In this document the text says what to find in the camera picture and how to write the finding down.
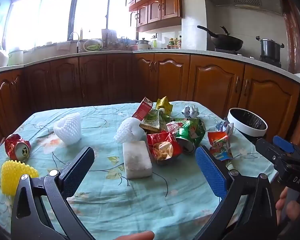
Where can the glass door with red frame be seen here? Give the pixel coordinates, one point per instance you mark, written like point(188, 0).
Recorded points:
point(293, 42)

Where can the black wok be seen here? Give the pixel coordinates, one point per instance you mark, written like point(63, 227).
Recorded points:
point(225, 41)

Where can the silver wrapper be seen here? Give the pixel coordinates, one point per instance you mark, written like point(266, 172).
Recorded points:
point(190, 111)

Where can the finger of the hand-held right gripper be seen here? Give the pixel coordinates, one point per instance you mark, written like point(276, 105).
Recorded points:
point(266, 150)
point(282, 143)

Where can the group of condiment bottles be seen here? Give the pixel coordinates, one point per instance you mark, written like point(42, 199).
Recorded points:
point(173, 43)

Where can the printed paper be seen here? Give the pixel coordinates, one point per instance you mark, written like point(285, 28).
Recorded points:
point(224, 127)

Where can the knife rack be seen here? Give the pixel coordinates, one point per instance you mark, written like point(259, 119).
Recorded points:
point(108, 37)

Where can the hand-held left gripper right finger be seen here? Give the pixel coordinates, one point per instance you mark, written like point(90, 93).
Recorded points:
point(211, 170)

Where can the wooden kitchen cabinets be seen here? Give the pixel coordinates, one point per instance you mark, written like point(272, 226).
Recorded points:
point(210, 80)
point(155, 7)

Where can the red drink carton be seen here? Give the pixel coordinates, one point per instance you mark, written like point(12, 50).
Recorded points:
point(143, 108)

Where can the gas stove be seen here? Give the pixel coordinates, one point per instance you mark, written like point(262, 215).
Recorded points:
point(270, 62)

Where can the yellow wrapper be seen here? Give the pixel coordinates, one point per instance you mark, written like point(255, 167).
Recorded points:
point(164, 104)

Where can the kitchen window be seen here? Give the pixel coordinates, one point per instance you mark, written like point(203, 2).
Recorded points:
point(40, 15)

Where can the colander with green vegetables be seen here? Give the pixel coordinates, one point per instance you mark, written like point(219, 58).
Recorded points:
point(92, 46)

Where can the wooden upper kitchen cabinets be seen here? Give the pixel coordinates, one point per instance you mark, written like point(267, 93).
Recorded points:
point(155, 7)

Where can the green drink carton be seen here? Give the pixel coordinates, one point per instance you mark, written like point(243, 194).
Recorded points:
point(153, 122)

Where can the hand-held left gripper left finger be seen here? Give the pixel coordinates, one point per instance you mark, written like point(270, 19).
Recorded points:
point(77, 172)

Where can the colourful cartoon snack wrapper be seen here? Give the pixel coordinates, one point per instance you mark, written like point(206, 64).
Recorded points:
point(218, 145)

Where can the white foam fruit net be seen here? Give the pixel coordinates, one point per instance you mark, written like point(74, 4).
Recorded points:
point(67, 130)
point(127, 131)

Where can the floral green tablecloth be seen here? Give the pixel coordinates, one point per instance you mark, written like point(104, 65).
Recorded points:
point(110, 205)

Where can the small white rice cooker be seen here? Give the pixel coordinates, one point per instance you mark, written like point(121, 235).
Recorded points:
point(143, 45)

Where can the crushed green can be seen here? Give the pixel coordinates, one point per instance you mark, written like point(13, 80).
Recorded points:
point(191, 132)

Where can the person's left hand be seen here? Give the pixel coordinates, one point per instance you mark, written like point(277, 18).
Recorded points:
point(136, 236)

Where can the dark steel cooking pot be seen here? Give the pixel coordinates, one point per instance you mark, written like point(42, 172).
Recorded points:
point(270, 50)

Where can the crushed red can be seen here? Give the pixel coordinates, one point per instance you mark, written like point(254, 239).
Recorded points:
point(16, 146)

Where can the chrome sink faucet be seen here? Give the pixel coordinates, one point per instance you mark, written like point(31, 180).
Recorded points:
point(78, 42)

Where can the white lidded pot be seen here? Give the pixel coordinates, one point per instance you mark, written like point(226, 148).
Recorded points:
point(15, 57)

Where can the wooden lower kitchen cabinets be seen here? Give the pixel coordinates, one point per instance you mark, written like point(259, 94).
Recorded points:
point(210, 80)

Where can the white foam block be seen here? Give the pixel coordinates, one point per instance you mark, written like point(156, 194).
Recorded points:
point(136, 160)

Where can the white bin with black bag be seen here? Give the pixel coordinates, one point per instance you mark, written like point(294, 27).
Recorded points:
point(247, 130)

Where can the white kitchen countertop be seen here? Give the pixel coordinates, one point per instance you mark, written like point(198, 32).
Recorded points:
point(165, 51)

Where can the yellow foam fruit net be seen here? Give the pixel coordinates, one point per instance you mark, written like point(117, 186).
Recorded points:
point(13, 176)

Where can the red snack packet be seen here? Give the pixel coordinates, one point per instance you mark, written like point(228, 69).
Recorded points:
point(163, 146)

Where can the person's right hand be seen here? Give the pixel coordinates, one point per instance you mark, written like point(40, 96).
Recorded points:
point(281, 203)

